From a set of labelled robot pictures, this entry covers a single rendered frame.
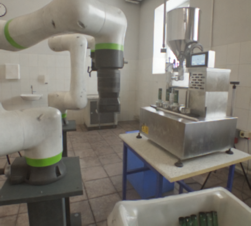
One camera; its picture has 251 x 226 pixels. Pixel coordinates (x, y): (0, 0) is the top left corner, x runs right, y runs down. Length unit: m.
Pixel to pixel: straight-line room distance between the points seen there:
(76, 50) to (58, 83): 3.48
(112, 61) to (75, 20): 0.16
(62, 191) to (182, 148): 0.74
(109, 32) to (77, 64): 0.71
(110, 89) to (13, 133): 0.30
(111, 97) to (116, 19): 0.23
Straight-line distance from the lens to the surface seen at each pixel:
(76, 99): 1.21
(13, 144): 0.58
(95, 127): 4.31
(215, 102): 1.33
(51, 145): 0.63
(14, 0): 5.05
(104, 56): 0.53
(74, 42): 1.23
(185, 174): 1.09
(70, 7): 0.46
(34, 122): 0.59
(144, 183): 2.00
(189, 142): 1.14
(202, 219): 1.11
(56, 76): 4.67
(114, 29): 0.54
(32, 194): 0.65
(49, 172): 0.67
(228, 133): 1.39
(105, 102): 0.55
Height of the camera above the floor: 1.28
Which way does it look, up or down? 7 degrees down
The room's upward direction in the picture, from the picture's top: 1 degrees clockwise
